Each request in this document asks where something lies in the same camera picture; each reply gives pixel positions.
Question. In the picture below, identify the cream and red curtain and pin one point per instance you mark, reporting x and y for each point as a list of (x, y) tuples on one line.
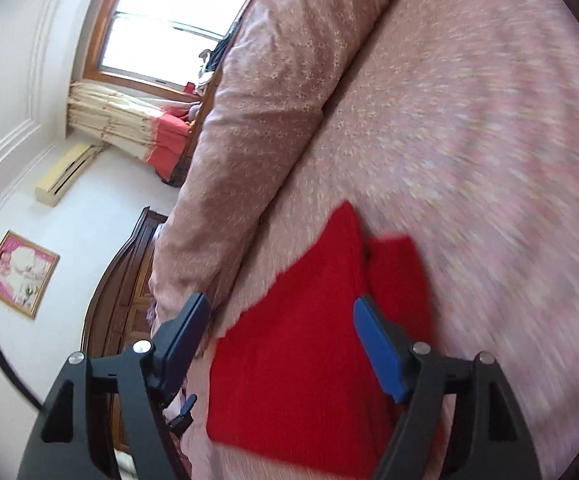
[(119, 120)]

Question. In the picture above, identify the cream air conditioner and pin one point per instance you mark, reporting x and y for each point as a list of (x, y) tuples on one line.
[(66, 175)]

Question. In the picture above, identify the wooden framed window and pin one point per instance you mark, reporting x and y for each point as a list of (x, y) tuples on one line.
[(169, 25)]

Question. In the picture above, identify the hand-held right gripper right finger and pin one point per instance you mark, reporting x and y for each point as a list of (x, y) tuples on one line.
[(382, 350)]

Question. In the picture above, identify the red knitted cardigan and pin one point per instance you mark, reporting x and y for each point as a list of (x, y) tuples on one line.
[(294, 360)]

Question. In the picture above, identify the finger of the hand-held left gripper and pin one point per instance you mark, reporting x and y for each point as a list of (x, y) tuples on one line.
[(188, 406)]

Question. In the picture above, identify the framed wall photo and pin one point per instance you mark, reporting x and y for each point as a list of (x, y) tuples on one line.
[(19, 272)]

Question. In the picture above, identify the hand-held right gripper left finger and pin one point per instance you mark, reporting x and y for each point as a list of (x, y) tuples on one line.
[(189, 330)]

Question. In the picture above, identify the pink floral bed sheet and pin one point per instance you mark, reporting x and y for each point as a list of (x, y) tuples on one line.
[(469, 160)]

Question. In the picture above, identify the pink floral quilt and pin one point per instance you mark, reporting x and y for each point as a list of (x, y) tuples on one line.
[(269, 85)]

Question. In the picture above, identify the dark wooden headboard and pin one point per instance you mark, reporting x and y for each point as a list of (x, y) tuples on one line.
[(124, 300)]

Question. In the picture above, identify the pile of clothes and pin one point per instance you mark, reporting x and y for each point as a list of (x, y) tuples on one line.
[(214, 62)]

